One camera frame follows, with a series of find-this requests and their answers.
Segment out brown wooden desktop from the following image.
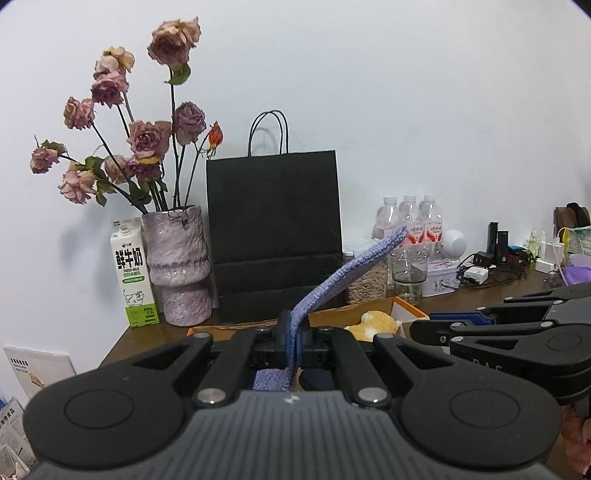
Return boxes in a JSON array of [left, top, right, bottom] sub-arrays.
[[98, 268, 578, 370]]

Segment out clear packet yellow trim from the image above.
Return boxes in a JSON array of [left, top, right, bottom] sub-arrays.
[[558, 226, 591, 256]]

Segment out tangled black cables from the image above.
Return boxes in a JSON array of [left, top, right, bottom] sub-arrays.
[[457, 249, 536, 289]]

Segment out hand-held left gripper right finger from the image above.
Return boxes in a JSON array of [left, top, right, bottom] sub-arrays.
[[298, 325, 467, 410]]

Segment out yellow white plush toy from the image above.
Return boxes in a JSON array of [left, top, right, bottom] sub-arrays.
[[344, 311, 402, 342]]

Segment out purple knitted cloth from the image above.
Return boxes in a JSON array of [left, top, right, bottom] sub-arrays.
[[253, 225, 409, 393]]

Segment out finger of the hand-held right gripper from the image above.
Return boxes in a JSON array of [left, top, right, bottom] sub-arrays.
[[409, 319, 557, 357], [429, 282, 591, 325]]

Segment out person's right hand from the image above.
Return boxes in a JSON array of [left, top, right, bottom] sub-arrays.
[[561, 411, 591, 472]]

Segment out clear jar of seeds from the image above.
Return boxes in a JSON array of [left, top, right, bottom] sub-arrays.
[[342, 240, 389, 306]]

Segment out stack of paper packets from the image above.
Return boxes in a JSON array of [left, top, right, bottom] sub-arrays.
[[0, 394, 38, 474]]

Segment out white adapter box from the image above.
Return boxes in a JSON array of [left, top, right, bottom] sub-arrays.
[[536, 244, 566, 274]]

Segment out purple ceramic vase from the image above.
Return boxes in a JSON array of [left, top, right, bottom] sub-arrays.
[[141, 205, 214, 327]]

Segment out white booklet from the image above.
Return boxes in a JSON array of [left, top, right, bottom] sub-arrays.
[[4, 345, 77, 400]]

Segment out black paper bag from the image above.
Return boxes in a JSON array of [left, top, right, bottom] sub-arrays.
[[205, 111, 345, 324]]

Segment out white tin box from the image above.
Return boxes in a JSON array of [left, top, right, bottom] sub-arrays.
[[422, 258, 460, 297]]

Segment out clear glass cup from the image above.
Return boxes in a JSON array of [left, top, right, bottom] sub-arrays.
[[390, 248, 430, 305]]

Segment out green white milk carton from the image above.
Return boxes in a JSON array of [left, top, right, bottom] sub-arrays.
[[110, 218, 160, 328]]

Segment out orange cardboard box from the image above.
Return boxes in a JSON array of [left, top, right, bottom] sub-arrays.
[[187, 296, 430, 370]]

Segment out dark blue round object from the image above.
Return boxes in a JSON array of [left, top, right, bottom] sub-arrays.
[[299, 367, 333, 391]]

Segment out brown leather object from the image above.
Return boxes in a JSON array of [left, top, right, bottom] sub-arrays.
[[554, 203, 591, 229]]

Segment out white round speaker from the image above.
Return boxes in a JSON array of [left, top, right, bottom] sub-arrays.
[[441, 229, 467, 258]]

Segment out dried rose bouquet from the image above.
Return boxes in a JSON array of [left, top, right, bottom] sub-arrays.
[[30, 17, 225, 215]]

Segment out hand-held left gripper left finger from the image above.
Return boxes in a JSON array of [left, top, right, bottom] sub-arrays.
[[99, 311, 291, 409]]

